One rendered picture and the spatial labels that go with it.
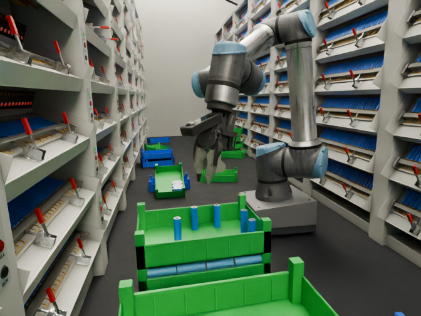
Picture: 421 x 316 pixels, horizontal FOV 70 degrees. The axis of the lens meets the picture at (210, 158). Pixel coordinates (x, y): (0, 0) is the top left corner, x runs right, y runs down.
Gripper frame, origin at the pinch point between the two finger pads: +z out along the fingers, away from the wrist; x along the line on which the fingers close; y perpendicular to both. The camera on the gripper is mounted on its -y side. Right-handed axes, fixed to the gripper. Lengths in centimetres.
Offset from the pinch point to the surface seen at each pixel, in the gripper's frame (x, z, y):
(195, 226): -0.9, 13.0, -0.1
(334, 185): 18, 0, 119
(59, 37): 51, -36, -27
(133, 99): 225, -47, 93
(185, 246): -11.8, 13.7, -11.8
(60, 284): 27, 37, -22
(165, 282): -9.4, 22.3, -13.6
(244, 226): -11.9, 10.1, 6.7
